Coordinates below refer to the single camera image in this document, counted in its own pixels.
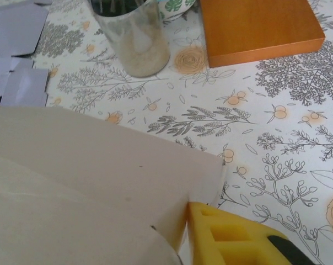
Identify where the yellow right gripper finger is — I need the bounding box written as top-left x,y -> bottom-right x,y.
186,201 -> 322,265

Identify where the lavender paper box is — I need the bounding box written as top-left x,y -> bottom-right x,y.
0,0 -> 53,108

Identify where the floral patterned tablecloth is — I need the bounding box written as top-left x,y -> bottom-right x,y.
0,0 -> 333,265

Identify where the leaf pattern bowl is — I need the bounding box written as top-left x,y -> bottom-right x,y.
156,0 -> 201,20

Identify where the white paper box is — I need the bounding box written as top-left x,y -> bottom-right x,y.
0,105 -> 228,265

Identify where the glass jar black lid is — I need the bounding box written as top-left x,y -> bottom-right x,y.
89,0 -> 171,78

